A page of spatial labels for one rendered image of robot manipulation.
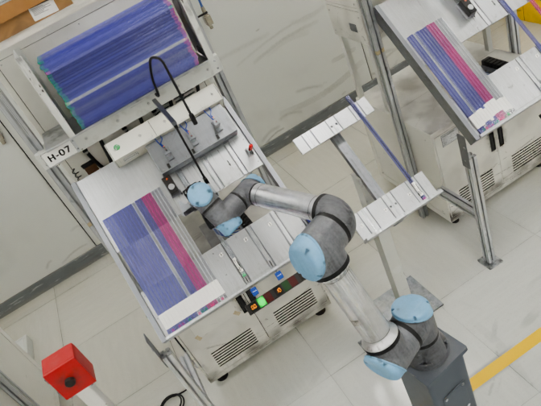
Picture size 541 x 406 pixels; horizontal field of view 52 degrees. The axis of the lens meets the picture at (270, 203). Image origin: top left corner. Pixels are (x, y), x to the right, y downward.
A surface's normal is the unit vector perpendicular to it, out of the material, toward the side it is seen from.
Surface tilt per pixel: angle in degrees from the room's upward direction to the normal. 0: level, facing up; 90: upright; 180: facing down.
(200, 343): 90
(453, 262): 0
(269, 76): 90
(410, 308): 8
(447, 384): 90
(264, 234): 43
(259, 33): 90
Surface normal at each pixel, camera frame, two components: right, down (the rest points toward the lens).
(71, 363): 0.40, 0.42
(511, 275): -0.36, -0.74
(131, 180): 0.01, -0.25
